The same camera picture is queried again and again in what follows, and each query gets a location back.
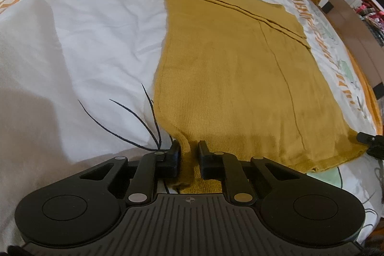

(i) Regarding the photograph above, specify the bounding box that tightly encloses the white leaf-print duvet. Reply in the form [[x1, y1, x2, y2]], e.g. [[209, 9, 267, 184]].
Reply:
[[0, 0, 382, 246]]

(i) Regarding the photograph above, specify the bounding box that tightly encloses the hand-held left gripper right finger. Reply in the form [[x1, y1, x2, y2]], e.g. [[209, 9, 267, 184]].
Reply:
[[196, 140, 301, 205]]

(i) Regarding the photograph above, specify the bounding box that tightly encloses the mustard yellow knit sweater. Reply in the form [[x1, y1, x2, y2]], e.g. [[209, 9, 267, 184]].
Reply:
[[153, 0, 370, 194]]

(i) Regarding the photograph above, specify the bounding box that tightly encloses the pink and red shelf clutter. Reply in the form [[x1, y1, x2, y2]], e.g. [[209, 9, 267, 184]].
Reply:
[[355, 0, 384, 47]]

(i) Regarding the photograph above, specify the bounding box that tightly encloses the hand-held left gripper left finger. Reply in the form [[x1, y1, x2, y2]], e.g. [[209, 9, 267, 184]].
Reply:
[[79, 140, 182, 205]]

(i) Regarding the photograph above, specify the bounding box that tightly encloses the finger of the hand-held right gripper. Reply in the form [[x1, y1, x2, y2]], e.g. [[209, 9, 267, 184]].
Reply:
[[356, 131, 384, 159]]

